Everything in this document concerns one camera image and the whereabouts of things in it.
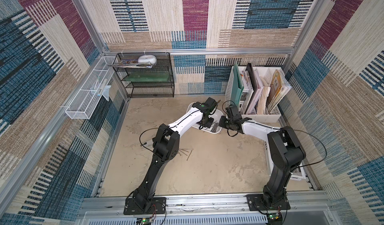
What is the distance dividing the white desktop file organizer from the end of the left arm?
125 millimetres

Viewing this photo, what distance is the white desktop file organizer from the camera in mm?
910

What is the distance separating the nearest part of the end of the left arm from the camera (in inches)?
28.6
